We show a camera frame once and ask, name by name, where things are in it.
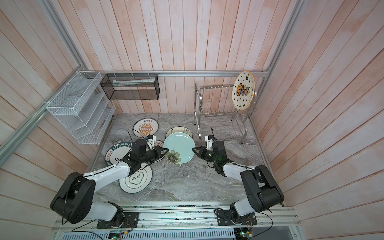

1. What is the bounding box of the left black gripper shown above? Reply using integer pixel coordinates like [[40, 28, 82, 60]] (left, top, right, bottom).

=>
[[139, 145, 170, 164]]

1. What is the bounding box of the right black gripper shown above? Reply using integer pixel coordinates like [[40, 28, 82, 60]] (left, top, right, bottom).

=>
[[192, 145, 219, 164]]

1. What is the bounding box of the mint green flower plate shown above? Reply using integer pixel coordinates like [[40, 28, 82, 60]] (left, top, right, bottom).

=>
[[164, 133, 196, 165]]

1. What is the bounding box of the white star patterned plate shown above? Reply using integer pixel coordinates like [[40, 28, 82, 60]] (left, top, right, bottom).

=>
[[231, 71, 255, 111]]

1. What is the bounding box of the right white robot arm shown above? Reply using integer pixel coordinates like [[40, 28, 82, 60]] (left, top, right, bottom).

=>
[[192, 141, 285, 226]]

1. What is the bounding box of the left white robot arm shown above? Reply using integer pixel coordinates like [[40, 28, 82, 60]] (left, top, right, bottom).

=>
[[50, 139, 169, 228]]

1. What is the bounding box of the stainless steel dish rack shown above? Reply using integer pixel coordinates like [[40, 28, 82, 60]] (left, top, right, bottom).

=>
[[194, 83, 256, 144]]

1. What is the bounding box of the sunburst plate near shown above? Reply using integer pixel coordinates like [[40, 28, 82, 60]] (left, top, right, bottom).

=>
[[147, 140, 164, 163]]

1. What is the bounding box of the cream plate with red berries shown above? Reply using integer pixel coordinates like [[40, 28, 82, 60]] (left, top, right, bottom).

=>
[[166, 126, 194, 138]]

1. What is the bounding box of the small sunburst plate far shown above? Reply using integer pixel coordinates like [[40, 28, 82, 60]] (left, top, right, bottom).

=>
[[133, 118, 159, 137]]

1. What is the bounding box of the white plate green clover outline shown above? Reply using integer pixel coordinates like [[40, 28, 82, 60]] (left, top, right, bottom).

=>
[[119, 163, 153, 194]]

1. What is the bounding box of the green rim lettered plate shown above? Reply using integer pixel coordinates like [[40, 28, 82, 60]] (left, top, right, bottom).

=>
[[105, 142, 132, 166]]

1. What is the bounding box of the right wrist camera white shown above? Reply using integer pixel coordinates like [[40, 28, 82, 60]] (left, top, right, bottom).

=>
[[205, 135, 217, 151]]

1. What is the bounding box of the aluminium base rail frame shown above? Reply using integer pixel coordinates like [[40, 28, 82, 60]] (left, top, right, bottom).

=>
[[49, 202, 306, 240]]

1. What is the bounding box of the black wire mesh basket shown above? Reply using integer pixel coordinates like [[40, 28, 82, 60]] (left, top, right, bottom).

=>
[[101, 73, 161, 101]]

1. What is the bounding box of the white wire mesh shelf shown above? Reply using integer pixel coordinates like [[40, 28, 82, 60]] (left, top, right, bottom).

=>
[[47, 71, 116, 145]]

